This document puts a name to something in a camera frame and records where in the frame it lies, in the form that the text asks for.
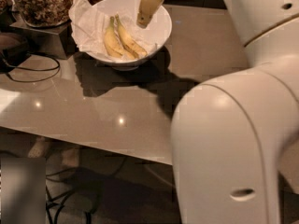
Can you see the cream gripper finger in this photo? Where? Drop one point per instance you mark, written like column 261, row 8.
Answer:
column 147, row 8

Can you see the spotted yellow banana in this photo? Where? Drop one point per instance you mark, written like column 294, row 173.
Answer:
column 128, row 42

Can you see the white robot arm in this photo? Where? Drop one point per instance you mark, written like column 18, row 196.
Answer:
column 228, row 133

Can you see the white bowl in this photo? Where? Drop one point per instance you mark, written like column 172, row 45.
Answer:
column 152, row 38

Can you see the white paper napkin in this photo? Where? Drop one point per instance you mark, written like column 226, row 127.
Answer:
column 76, row 13

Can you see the dark metal box stand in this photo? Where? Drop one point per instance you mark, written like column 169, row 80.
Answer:
column 57, row 41

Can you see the glass jar of nuts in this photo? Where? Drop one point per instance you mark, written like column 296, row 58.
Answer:
column 44, row 13

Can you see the dark round object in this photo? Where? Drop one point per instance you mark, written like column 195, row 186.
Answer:
column 13, row 50

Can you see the left light slipper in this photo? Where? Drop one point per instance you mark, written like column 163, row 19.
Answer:
column 40, row 148

